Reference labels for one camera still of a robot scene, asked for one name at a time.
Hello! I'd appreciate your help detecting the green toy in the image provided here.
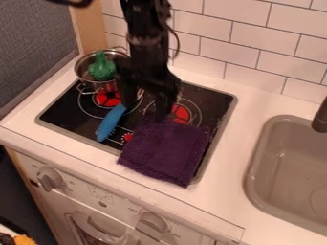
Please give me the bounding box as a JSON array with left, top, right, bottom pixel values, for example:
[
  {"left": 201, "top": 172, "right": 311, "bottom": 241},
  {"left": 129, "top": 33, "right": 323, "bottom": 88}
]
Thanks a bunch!
[{"left": 85, "top": 50, "right": 118, "bottom": 82}]

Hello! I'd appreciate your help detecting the tap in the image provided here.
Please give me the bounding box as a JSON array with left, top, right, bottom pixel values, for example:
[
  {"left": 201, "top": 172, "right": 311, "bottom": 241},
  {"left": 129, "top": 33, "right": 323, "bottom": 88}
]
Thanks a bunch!
[{"left": 309, "top": 96, "right": 327, "bottom": 134}]

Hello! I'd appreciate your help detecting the dark purple cloth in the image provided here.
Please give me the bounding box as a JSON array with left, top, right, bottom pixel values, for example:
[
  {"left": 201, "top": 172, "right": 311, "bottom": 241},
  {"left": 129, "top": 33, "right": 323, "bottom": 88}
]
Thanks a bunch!
[{"left": 116, "top": 118, "right": 212, "bottom": 189}]

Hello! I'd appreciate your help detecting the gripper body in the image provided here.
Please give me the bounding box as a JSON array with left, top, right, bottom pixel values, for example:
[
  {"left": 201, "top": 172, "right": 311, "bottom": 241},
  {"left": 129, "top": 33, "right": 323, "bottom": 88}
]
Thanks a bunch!
[{"left": 113, "top": 40, "right": 184, "bottom": 100}]

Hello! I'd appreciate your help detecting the blue toy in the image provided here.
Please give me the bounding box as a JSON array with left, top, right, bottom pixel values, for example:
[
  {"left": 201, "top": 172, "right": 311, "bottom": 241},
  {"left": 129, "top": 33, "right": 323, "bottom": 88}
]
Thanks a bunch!
[{"left": 94, "top": 102, "right": 128, "bottom": 144}]

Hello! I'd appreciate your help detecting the silver pot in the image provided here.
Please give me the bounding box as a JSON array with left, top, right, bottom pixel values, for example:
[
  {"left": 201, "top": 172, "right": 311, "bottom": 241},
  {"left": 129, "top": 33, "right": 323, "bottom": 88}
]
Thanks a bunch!
[{"left": 73, "top": 47, "right": 132, "bottom": 96}]

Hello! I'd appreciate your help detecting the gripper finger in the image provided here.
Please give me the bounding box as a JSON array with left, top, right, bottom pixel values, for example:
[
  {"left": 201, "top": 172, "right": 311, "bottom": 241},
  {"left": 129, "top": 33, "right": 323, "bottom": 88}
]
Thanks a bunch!
[
  {"left": 116, "top": 81, "right": 142, "bottom": 112},
  {"left": 151, "top": 93, "right": 180, "bottom": 124}
]

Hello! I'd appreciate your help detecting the toy sink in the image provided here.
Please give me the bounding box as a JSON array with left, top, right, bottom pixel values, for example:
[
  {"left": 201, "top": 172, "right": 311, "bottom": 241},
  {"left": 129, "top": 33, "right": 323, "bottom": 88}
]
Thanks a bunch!
[{"left": 242, "top": 114, "right": 327, "bottom": 237}]

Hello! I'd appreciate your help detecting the toy stove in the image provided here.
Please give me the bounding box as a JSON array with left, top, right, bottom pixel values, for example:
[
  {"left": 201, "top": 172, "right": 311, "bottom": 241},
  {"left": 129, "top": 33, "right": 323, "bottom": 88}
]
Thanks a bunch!
[{"left": 34, "top": 75, "right": 239, "bottom": 186}]

